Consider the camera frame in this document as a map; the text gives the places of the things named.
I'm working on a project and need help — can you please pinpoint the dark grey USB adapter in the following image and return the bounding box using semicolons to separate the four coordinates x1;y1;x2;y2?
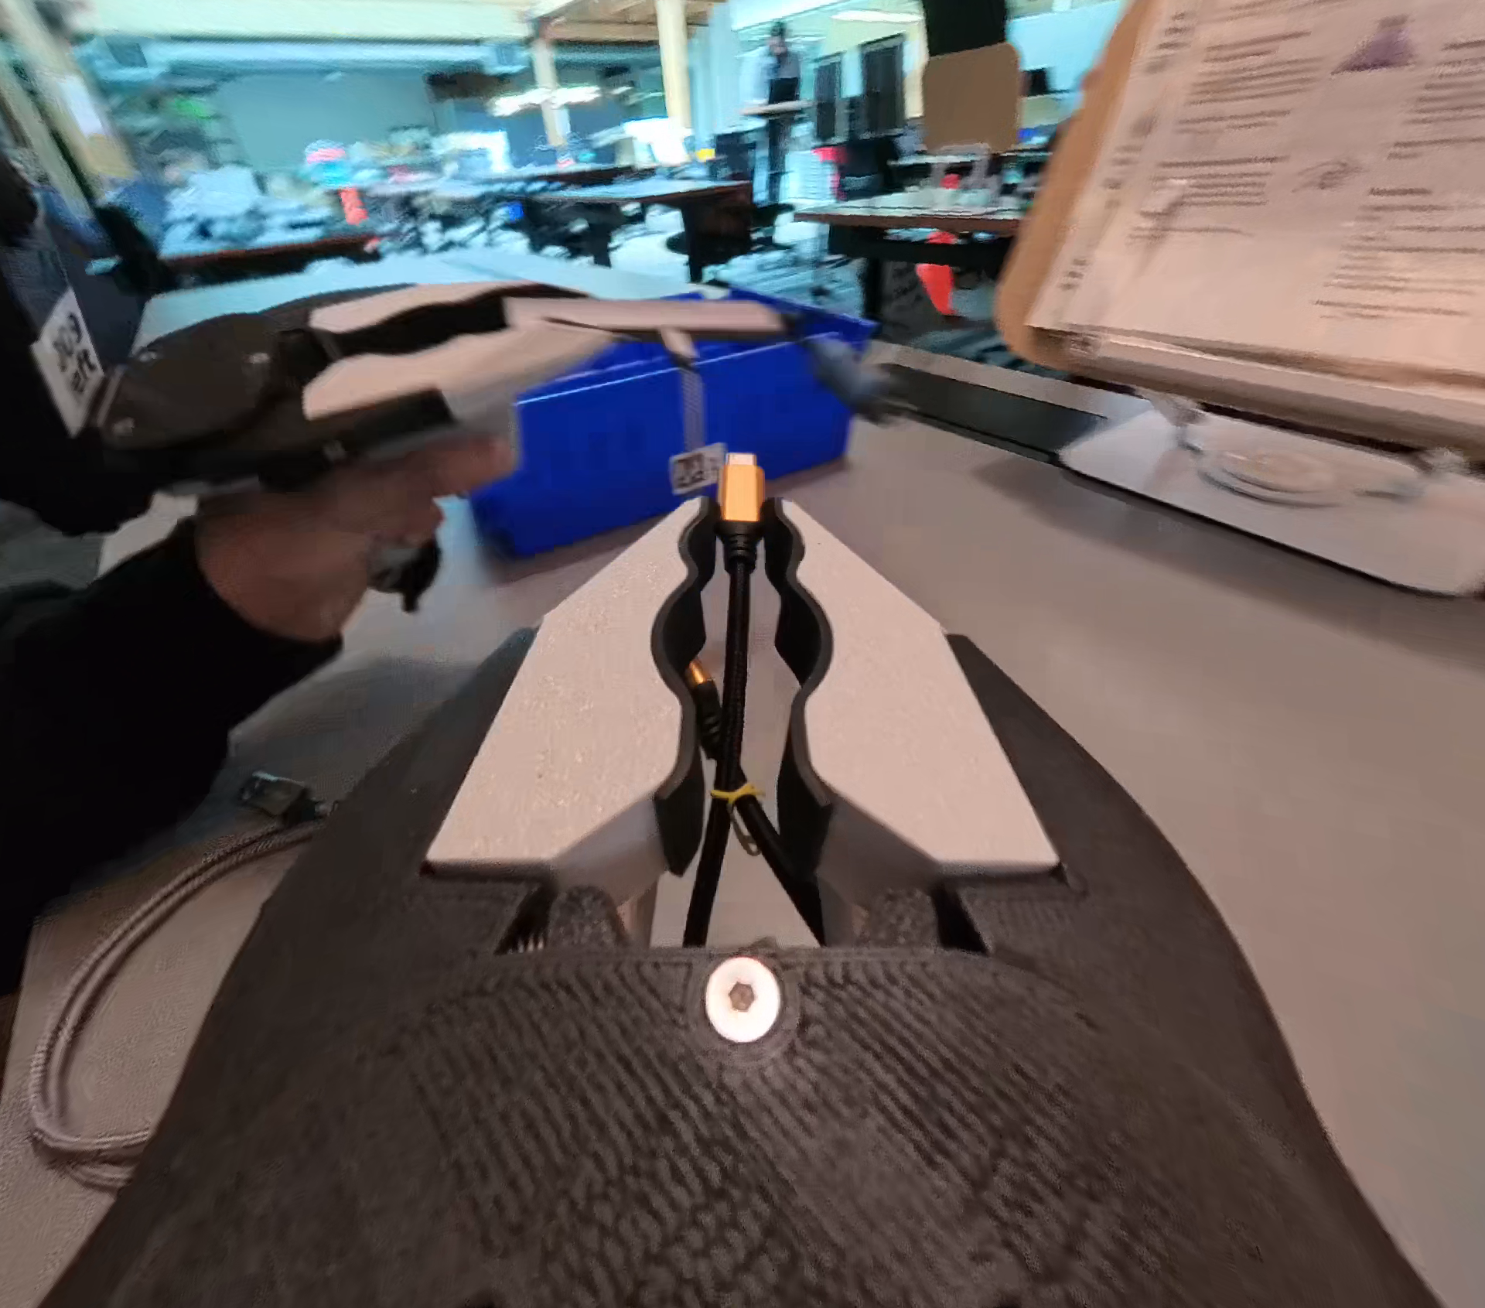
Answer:
511;294;794;349

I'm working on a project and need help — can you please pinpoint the blue bin with white label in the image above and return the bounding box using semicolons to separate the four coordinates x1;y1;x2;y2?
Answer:
467;289;880;558

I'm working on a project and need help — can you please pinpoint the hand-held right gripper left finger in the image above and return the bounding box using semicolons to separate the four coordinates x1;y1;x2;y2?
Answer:
423;496;712;903

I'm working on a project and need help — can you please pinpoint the printed instruction sheet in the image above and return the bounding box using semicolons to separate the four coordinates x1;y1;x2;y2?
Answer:
1026;0;1485;383

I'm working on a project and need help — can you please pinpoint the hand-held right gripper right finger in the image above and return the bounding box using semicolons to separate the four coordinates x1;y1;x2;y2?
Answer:
766;496;1060;886

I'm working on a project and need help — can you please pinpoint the background wooden desk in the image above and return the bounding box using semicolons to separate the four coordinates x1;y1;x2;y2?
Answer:
794;204;1026;238

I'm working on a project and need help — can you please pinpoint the black desk cable cover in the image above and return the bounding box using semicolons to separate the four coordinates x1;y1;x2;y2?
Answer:
879;360;1112;465

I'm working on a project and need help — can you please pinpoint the person's left hand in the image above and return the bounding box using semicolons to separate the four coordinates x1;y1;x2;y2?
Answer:
190;436;520;645

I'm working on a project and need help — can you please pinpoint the person's left forearm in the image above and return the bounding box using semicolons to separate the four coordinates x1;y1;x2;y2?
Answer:
0;516;347;999

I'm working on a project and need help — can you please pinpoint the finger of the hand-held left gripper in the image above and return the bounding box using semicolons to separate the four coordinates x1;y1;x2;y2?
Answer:
302;328;613;442
307;281;594;346

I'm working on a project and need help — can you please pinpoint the wooden document stand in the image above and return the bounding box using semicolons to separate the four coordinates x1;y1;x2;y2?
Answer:
995;0;1485;600
922;43;1026;158

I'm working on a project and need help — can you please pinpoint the black cable with yellow tie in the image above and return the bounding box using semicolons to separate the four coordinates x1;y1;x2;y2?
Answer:
682;450;828;948

